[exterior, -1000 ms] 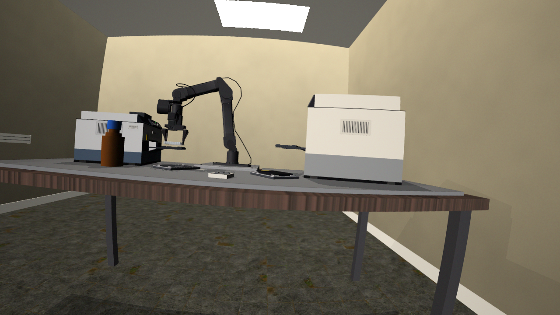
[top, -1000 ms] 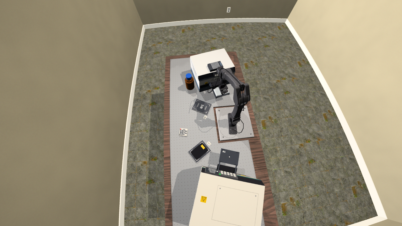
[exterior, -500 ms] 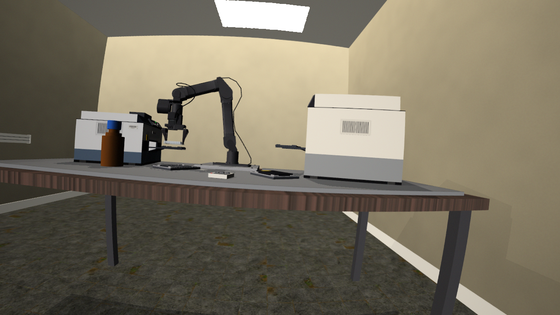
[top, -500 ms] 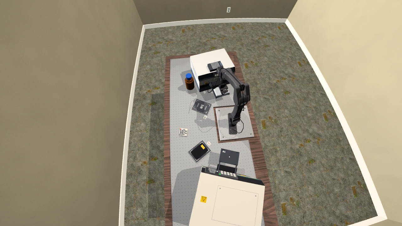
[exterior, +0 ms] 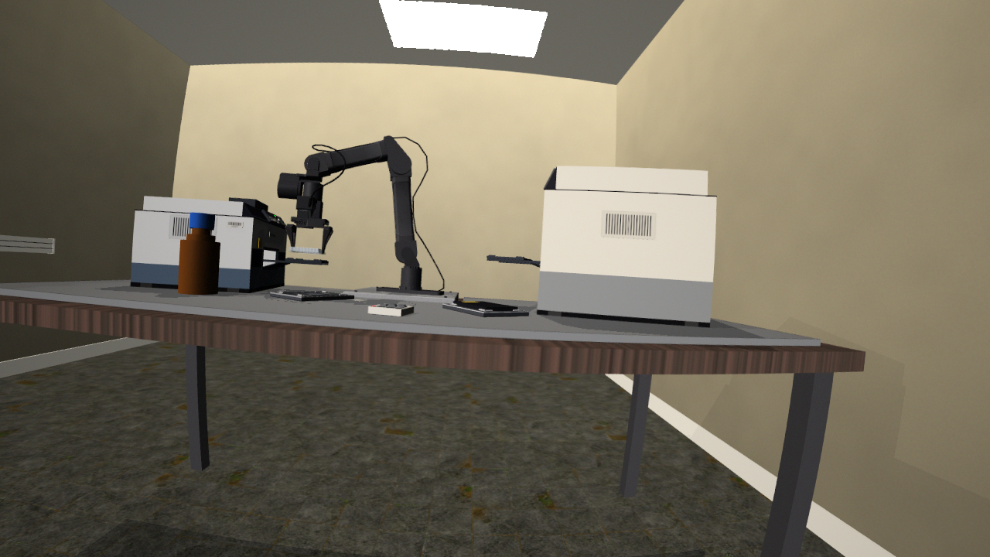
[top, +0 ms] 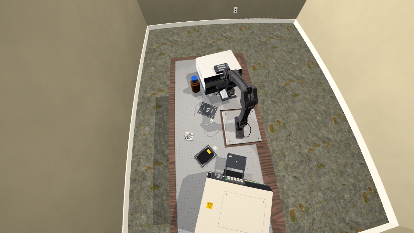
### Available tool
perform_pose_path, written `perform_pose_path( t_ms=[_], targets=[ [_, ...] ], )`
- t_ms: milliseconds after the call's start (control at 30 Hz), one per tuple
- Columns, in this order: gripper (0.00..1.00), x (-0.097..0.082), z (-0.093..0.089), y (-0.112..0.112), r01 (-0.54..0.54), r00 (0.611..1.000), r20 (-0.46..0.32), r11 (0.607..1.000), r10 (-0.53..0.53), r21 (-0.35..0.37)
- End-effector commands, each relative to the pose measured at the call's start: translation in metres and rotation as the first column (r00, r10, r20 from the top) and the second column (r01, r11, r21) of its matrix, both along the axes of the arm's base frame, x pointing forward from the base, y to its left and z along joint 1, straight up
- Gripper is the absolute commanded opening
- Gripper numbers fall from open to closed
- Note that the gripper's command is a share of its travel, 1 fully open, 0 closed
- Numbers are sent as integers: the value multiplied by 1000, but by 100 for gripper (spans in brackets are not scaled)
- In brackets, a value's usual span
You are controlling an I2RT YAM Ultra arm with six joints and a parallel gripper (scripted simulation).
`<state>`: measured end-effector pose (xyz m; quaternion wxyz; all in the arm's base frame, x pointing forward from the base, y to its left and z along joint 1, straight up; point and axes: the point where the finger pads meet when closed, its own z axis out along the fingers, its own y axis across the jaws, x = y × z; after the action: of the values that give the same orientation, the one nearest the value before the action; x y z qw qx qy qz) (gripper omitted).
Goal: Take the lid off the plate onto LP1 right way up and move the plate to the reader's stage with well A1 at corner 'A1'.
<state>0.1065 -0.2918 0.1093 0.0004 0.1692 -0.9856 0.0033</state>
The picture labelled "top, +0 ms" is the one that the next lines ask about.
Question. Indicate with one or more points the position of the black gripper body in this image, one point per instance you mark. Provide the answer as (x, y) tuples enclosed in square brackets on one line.
[(230, 91)]

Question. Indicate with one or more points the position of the brown bottle with blue cap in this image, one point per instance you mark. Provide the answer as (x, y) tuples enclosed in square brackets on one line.
[(195, 84)]

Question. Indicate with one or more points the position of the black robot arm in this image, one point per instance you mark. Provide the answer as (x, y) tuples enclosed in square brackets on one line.
[(240, 121)]

